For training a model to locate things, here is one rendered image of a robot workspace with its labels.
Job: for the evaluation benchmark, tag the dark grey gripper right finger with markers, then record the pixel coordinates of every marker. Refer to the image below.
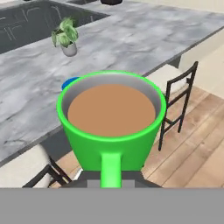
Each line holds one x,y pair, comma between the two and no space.
134,179

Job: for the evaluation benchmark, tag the green cup of tea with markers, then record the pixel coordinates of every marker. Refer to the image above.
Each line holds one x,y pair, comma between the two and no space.
110,151

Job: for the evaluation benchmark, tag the blue saucer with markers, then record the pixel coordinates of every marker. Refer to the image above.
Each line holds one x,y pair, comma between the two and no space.
68,82

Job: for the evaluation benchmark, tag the black chair with white seat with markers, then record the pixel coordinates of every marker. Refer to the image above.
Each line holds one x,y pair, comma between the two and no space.
175,93
29,169

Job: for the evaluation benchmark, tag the black round object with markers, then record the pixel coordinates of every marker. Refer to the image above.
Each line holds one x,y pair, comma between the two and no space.
111,1

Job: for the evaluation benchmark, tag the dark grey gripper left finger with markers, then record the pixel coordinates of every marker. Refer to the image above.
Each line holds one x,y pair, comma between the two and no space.
89,180

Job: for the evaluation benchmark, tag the potted green plant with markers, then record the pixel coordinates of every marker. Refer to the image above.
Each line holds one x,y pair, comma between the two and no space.
66,36

